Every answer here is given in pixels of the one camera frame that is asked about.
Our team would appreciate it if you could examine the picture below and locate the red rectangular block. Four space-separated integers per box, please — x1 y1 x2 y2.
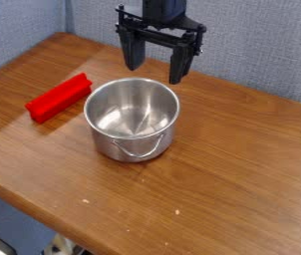
25 73 92 124

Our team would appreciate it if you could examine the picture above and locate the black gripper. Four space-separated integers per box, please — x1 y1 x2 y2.
116 0 206 85

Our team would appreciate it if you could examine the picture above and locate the white black object below table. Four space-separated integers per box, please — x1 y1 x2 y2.
40 234 93 255

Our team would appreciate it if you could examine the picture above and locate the metal pot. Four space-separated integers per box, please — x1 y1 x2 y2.
84 78 179 162

